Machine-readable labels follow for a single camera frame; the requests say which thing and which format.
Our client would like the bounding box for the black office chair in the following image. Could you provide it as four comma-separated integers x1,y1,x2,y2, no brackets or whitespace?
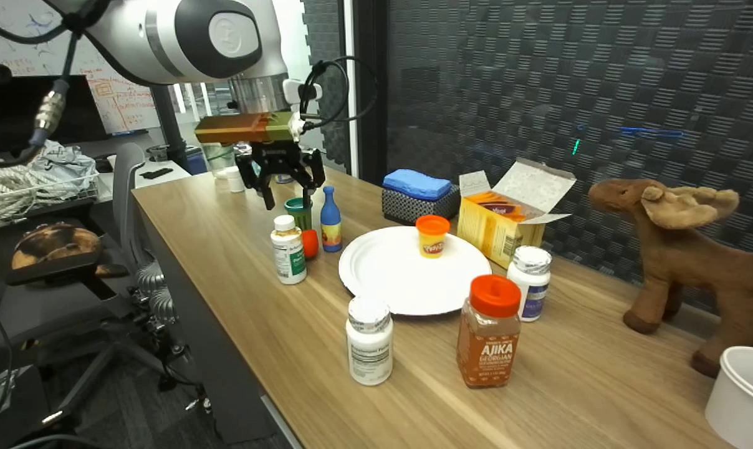
0,149,200,449

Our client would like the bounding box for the teal lid dough tub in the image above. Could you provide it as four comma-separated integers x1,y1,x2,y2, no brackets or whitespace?
285,197,311,230

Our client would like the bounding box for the white bottle green label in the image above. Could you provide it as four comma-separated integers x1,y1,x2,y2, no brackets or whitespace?
270,214,307,285

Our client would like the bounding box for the orange lid spice jar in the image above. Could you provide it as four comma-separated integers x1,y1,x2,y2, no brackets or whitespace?
457,274,520,390

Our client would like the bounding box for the white round plate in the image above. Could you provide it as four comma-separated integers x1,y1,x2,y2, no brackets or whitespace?
338,227,492,316

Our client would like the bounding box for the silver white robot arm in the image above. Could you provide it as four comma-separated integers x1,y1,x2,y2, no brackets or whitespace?
45,0,325,209

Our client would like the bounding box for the blue cap small bottle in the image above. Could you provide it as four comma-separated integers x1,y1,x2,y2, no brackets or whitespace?
318,185,345,251

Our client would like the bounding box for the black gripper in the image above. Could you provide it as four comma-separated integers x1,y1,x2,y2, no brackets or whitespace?
234,141,327,209

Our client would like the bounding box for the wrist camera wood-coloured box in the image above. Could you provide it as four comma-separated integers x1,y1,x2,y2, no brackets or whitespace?
194,111,302,144

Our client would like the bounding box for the orange lid dough tub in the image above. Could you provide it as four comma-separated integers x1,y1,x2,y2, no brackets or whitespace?
417,214,448,256

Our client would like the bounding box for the white plastic bowl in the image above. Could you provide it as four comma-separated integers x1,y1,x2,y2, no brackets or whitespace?
705,347,753,449

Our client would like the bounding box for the brown plush moose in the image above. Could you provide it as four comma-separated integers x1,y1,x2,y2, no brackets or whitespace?
588,180,753,376

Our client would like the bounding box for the white rope pile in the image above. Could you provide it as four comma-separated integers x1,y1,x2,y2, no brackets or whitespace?
0,138,103,236

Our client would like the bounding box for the white bottle grey label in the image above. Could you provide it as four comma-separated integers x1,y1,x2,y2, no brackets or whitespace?
345,296,393,387

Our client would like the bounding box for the yellow open cardboard box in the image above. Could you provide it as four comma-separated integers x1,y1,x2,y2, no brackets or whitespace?
457,158,575,267

